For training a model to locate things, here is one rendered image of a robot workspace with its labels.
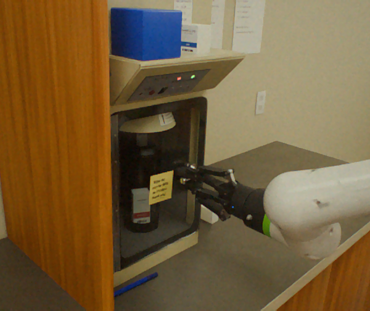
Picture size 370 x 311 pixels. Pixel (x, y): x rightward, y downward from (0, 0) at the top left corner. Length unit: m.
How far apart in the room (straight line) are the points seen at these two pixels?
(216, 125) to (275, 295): 0.95
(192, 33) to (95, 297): 0.61
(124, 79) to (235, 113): 1.18
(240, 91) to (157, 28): 1.18
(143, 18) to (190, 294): 0.66
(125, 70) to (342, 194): 0.44
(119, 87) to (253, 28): 1.20
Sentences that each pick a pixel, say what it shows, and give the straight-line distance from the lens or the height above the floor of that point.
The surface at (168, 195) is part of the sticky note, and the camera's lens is 1.08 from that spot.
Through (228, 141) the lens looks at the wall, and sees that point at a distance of 1.97.
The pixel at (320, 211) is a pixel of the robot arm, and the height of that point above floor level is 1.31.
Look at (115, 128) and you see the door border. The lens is 0.90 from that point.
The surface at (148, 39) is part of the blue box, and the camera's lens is 0.80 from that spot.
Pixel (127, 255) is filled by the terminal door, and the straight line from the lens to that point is 1.07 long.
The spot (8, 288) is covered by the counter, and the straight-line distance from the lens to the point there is 1.16.
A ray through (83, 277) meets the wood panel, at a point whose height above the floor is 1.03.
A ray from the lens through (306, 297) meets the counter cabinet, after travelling 1.38.
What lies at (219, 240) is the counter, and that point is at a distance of 1.30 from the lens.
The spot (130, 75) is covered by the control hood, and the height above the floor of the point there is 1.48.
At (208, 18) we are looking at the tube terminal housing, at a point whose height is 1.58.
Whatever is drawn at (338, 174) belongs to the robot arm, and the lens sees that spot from 0.72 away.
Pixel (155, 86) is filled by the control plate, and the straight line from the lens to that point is 0.88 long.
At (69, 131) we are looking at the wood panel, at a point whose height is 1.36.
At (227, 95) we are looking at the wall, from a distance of 1.88.
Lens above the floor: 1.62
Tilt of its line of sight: 21 degrees down
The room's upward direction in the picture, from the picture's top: 3 degrees clockwise
